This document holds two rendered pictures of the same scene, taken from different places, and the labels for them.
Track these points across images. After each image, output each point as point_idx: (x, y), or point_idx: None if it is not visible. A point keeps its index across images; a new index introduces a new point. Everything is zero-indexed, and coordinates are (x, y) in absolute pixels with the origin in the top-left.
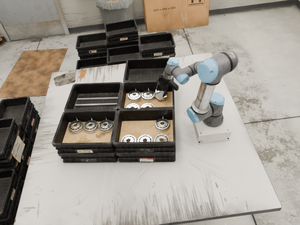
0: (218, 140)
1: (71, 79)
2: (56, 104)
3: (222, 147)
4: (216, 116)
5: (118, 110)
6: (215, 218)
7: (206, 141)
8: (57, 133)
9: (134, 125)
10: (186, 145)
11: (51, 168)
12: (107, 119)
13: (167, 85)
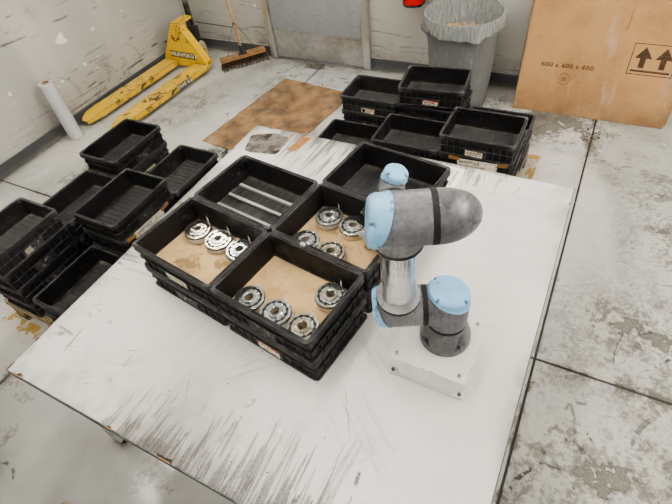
0: (434, 387)
1: (274, 146)
2: None
3: (432, 406)
4: (440, 332)
5: (268, 233)
6: None
7: (406, 375)
8: (154, 230)
9: (286, 273)
10: (365, 362)
11: (136, 284)
12: (249, 242)
13: None
